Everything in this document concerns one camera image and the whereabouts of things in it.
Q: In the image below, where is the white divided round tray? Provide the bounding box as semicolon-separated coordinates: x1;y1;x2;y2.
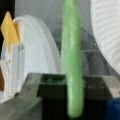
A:
0;15;61;104

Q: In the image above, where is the yellow cheese slice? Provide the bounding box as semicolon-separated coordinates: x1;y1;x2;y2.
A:
0;11;20;52

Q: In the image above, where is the white paper plate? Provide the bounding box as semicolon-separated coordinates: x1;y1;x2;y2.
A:
91;0;120;75

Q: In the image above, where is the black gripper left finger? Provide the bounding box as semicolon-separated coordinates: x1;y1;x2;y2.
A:
37;74;66;120

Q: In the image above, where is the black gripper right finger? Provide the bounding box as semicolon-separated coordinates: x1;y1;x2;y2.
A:
82;76;110;120

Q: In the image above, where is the green lettuce piece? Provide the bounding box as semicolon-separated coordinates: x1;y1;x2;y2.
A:
61;0;84;118

